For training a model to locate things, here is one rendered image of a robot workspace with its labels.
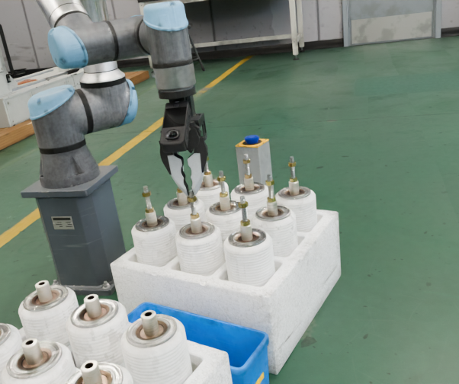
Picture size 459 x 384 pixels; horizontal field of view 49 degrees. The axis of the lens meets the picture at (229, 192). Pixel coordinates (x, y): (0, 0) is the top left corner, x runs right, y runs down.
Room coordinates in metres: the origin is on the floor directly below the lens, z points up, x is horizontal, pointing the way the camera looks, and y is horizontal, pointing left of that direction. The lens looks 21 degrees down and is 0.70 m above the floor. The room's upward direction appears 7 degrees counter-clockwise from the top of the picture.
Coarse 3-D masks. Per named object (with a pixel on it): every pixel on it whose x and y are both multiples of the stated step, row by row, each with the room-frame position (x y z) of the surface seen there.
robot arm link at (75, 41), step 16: (48, 0) 1.03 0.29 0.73; (64, 0) 1.02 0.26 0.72; (48, 16) 1.02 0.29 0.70; (64, 16) 0.99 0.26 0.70; (80, 16) 1.00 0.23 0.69; (64, 32) 0.95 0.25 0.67; (80, 32) 0.96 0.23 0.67; (96, 32) 0.97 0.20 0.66; (112, 32) 0.98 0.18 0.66; (64, 48) 0.94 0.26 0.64; (80, 48) 0.95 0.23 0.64; (96, 48) 0.96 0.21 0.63; (112, 48) 0.98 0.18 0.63; (64, 64) 0.95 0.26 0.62; (80, 64) 0.96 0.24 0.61
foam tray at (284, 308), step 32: (320, 224) 1.05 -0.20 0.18; (128, 256) 1.02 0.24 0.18; (224, 256) 0.98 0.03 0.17; (320, 256) 1.00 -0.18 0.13; (128, 288) 0.97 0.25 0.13; (160, 288) 0.92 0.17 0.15; (192, 288) 0.88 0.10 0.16; (224, 288) 0.84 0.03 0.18; (256, 288) 0.82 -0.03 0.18; (288, 288) 0.85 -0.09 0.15; (320, 288) 0.99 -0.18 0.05; (224, 320) 0.84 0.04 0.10; (256, 320) 0.80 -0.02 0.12; (288, 320) 0.84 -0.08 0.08; (288, 352) 0.83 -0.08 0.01
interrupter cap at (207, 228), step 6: (204, 222) 0.98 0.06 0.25; (186, 228) 0.97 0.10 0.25; (204, 228) 0.96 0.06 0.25; (210, 228) 0.95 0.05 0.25; (180, 234) 0.94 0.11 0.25; (186, 234) 0.94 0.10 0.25; (192, 234) 0.94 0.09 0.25; (198, 234) 0.93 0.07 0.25; (204, 234) 0.93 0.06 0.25; (210, 234) 0.93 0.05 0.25
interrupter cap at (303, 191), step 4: (284, 188) 1.12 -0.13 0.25; (288, 188) 1.12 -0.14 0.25; (300, 188) 1.11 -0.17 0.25; (304, 188) 1.10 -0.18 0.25; (308, 188) 1.10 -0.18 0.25; (280, 192) 1.10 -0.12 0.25; (284, 192) 1.10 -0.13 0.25; (288, 192) 1.10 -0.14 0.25; (300, 192) 1.09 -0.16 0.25; (304, 192) 1.08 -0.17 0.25; (308, 192) 1.08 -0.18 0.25; (280, 196) 1.08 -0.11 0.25; (284, 196) 1.07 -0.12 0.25; (288, 196) 1.07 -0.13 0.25; (292, 196) 1.07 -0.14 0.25; (296, 196) 1.06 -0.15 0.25; (300, 196) 1.06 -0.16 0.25; (304, 196) 1.06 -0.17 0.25
